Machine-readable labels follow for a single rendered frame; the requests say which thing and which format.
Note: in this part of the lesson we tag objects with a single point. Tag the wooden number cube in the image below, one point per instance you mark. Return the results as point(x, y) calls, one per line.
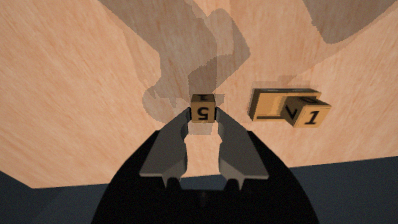
point(304, 111)
point(203, 108)

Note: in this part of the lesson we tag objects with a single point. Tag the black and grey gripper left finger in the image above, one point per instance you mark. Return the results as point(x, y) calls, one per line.
point(161, 156)

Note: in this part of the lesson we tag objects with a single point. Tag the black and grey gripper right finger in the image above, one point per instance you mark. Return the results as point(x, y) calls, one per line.
point(243, 156)

